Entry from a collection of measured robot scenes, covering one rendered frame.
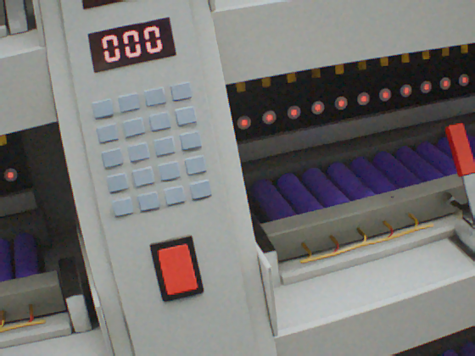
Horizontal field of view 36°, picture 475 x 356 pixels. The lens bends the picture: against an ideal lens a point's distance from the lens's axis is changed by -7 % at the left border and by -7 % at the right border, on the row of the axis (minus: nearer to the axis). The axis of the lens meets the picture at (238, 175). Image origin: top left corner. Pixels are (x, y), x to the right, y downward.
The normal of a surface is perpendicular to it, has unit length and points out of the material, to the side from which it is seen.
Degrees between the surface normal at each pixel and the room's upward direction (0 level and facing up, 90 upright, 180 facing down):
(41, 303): 108
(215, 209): 90
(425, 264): 18
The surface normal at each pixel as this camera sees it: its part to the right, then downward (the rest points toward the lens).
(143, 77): 0.24, 0.09
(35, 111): 0.28, 0.39
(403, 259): -0.11, -0.89
